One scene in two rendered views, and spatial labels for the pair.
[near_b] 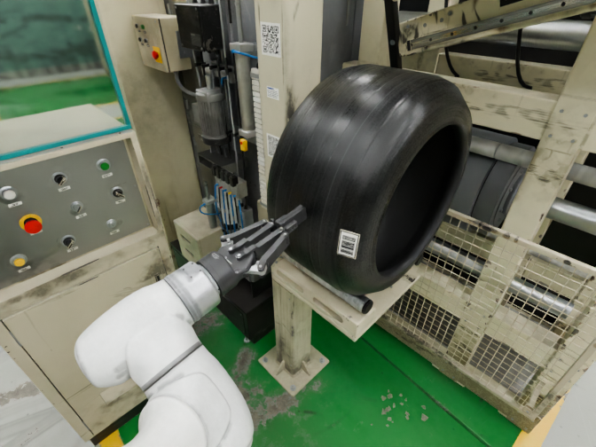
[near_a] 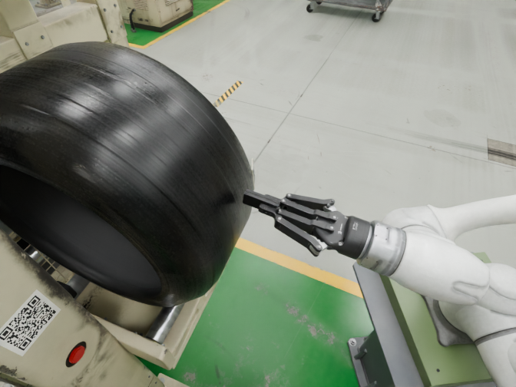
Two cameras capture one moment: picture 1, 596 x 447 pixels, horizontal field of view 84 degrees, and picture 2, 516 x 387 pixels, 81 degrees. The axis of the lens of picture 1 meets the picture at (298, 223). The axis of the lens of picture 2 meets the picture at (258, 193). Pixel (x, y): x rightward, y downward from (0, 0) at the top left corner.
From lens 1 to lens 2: 0.81 m
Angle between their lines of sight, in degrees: 79
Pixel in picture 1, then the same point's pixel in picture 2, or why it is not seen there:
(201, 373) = (411, 216)
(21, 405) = not seen: outside the picture
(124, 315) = (451, 249)
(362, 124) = (189, 97)
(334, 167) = (223, 141)
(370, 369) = not seen: hidden behind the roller
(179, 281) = (398, 233)
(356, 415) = (206, 329)
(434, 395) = not seen: hidden behind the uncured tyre
